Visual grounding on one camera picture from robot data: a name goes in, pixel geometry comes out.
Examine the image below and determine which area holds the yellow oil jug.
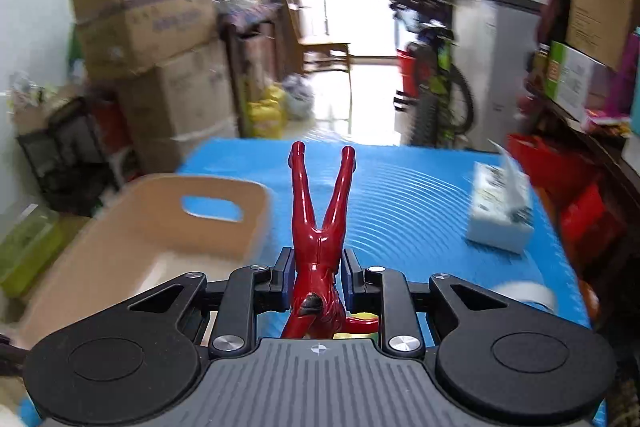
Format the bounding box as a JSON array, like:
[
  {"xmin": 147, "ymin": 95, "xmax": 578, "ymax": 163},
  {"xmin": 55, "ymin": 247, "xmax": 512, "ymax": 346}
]
[{"xmin": 248, "ymin": 84, "xmax": 288, "ymax": 140}]

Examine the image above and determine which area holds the beige plastic storage bin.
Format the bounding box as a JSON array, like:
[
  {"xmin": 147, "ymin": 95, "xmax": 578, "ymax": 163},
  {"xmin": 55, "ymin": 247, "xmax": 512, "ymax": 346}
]
[{"xmin": 11, "ymin": 174, "xmax": 271, "ymax": 349}]

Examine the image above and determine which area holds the white tissue box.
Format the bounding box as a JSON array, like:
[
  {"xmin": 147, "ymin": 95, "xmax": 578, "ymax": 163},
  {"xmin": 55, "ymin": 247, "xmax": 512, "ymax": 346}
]
[{"xmin": 465, "ymin": 141, "xmax": 534, "ymax": 255}]

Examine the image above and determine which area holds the black metal shelf rack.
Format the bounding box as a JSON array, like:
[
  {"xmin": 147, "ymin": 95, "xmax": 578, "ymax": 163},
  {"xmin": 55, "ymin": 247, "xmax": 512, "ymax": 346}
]
[{"xmin": 16, "ymin": 98, "xmax": 119, "ymax": 217}]

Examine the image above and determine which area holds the yellow toy tool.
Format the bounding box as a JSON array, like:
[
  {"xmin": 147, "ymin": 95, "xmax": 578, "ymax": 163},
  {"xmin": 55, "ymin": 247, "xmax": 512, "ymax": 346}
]
[{"xmin": 333, "ymin": 312, "xmax": 378, "ymax": 340}]

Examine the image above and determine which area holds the white freezer cabinet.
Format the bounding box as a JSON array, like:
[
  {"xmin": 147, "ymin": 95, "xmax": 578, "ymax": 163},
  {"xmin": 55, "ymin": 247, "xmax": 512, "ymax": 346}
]
[{"xmin": 452, "ymin": 0, "xmax": 541, "ymax": 152}]

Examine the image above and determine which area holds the green black bicycle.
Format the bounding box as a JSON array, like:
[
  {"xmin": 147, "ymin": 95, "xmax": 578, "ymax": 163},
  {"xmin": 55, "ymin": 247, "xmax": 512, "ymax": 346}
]
[{"xmin": 390, "ymin": 0, "xmax": 475, "ymax": 148}]

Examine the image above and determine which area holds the tall brown cardboard box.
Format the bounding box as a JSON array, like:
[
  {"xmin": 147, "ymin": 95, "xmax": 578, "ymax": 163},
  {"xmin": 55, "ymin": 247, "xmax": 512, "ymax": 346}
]
[{"xmin": 566, "ymin": 0, "xmax": 639, "ymax": 69}]

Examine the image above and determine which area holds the wooden chair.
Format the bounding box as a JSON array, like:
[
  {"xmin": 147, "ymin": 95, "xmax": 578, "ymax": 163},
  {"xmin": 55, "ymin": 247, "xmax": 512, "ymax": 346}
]
[{"xmin": 284, "ymin": 0, "xmax": 352, "ymax": 87}]

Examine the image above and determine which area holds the green white product box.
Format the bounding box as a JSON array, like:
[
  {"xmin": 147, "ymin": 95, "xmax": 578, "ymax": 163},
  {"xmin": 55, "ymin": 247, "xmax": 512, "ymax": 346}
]
[{"xmin": 544, "ymin": 41, "xmax": 599, "ymax": 121}]

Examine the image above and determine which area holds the grey tape roll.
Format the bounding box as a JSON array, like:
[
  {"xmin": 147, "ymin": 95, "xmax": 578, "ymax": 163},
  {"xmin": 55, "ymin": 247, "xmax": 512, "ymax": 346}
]
[{"xmin": 492, "ymin": 281, "xmax": 558, "ymax": 314}]

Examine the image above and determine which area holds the upper open cardboard box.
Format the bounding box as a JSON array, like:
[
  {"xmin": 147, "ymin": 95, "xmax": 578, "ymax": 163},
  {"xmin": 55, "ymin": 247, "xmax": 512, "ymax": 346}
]
[{"xmin": 70, "ymin": 0, "xmax": 218, "ymax": 83}]

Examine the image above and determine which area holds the red plastic figurine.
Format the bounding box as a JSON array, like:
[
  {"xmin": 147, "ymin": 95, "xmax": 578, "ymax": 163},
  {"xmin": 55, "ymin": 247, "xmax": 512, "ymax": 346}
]
[{"xmin": 281, "ymin": 141, "xmax": 356, "ymax": 339}]

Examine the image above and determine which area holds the lower stacked cardboard box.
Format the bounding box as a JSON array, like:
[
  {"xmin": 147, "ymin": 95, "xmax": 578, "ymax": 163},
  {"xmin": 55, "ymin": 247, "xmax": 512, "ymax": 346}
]
[{"xmin": 116, "ymin": 39, "xmax": 239, "ymax": 173}]

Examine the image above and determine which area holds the green lidded plastic container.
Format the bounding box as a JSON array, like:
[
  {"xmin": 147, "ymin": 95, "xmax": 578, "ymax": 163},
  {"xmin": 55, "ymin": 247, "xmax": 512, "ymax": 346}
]
[{"xmin": 1, "ymin": 202, "xmax": 65, "ymax": 298}]

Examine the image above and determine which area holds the blue silicone table mat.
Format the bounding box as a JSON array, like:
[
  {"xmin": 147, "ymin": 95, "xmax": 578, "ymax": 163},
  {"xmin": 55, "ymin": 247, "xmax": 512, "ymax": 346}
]
[{"xmin": 18, "ymin": 136, "xmax": 609, "ymax": 425}]

